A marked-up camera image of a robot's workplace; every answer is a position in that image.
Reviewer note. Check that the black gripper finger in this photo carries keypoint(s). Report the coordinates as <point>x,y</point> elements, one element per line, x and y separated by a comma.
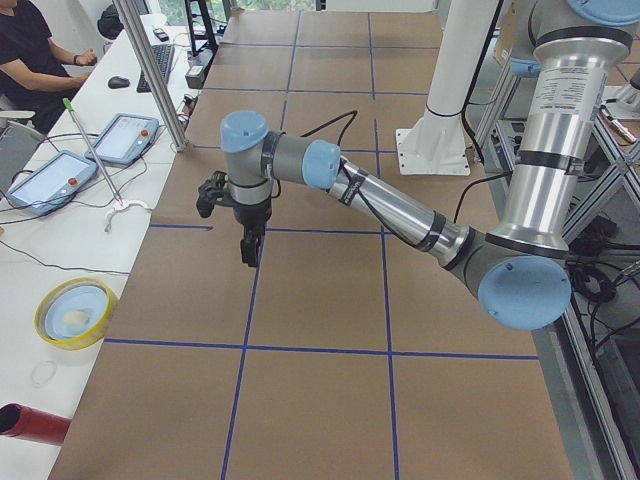
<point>246,246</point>
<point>255,244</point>

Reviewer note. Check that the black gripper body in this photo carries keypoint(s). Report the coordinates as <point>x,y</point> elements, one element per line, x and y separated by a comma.
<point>252,214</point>

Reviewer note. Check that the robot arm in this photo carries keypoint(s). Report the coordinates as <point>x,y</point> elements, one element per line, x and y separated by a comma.
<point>516,270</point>

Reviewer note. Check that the teach pendant far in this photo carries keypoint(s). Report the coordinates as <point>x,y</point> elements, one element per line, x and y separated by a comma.
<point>125,139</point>

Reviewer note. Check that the teach pendant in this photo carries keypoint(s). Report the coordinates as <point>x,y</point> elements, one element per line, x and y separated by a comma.
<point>125,139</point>
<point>52,185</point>

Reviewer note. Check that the yellow rimmed bowl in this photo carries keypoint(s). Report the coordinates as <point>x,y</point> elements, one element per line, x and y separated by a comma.
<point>76,314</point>

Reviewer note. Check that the black keyboard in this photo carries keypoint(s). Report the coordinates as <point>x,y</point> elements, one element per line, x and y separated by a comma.
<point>163,56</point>

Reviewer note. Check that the black computer mouse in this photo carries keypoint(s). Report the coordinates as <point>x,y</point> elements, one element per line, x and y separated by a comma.
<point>118,82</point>

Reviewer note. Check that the teach pendant near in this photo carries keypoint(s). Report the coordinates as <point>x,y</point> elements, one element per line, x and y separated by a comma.
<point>52,185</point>

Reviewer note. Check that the person in black shirt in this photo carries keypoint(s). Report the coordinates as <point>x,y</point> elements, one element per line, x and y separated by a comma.
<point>33,74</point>

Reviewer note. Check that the red cylinder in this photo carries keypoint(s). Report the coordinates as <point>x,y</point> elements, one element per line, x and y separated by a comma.
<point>29,424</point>

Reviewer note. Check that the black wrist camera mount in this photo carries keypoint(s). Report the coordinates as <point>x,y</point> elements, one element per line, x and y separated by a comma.
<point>213,192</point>

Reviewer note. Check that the grabber stick green handle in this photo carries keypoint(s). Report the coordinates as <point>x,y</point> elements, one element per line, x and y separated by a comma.
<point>120,204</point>

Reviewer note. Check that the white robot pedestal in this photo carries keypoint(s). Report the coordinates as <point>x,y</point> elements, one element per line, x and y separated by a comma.
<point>435,145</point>

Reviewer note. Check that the aluminium frame post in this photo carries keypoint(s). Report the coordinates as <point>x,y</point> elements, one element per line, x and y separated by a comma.
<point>137,35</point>

